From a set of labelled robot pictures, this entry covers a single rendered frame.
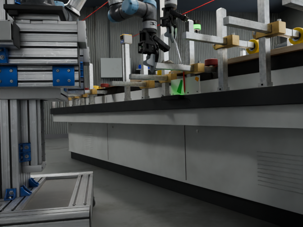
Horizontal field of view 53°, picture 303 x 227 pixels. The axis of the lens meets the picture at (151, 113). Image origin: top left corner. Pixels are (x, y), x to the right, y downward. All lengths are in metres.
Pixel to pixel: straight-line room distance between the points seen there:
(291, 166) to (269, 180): 0.15
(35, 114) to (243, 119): 1.00
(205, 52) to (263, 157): 7.48
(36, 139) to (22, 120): 0.11
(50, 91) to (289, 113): 1.04
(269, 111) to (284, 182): 0.42
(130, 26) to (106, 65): 1.37
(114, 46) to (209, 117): 7.03
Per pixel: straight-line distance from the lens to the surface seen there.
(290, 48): 1.60
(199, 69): 1.73
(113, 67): 8.14
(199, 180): 2.10
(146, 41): 1.56
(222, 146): 1.91
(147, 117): 2.17
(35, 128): 1.57
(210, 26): 9.29
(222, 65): 1.60
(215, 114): 1.65
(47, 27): 1.36
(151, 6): 1.63
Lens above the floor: 0.60
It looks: level
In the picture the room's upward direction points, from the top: 2 degrees counter-clockwise
